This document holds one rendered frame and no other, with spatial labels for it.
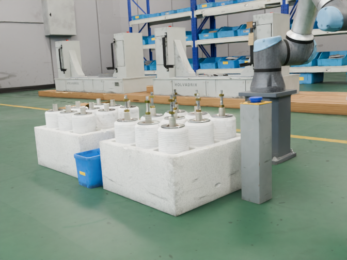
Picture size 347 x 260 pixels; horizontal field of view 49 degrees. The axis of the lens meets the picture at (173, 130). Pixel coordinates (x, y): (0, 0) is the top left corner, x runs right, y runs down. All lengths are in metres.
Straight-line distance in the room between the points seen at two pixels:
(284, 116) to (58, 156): 0.98
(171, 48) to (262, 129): 3.08
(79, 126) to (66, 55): 4.30
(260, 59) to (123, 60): 3.17
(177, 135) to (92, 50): 7.69
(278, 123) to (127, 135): 0.66
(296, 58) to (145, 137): 0.80
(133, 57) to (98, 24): 4.25
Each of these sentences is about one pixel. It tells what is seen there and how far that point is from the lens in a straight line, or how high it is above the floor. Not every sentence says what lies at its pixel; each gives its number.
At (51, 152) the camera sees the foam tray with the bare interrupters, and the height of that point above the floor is 0.08.
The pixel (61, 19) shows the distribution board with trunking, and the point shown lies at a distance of 8.19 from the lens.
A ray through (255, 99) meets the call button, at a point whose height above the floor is 0.33.
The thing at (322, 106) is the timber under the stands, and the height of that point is 0.06.
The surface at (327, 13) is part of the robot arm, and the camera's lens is 1.31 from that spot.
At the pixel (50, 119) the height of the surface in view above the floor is 0.22.
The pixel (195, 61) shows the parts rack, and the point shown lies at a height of 0.41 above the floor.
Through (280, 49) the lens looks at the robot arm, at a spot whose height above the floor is 0.47.
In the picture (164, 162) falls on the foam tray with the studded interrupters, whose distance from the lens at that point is 1.12.
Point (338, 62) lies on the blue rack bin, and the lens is 5.91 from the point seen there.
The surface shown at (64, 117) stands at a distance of 1.68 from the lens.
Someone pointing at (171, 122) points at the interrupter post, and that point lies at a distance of 1.16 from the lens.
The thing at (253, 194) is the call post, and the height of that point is 0.03.
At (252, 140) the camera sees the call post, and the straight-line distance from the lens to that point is 1.18.
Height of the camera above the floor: 0.45
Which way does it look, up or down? 10 degrees down
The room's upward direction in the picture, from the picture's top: 3 degrees counter-clockwise
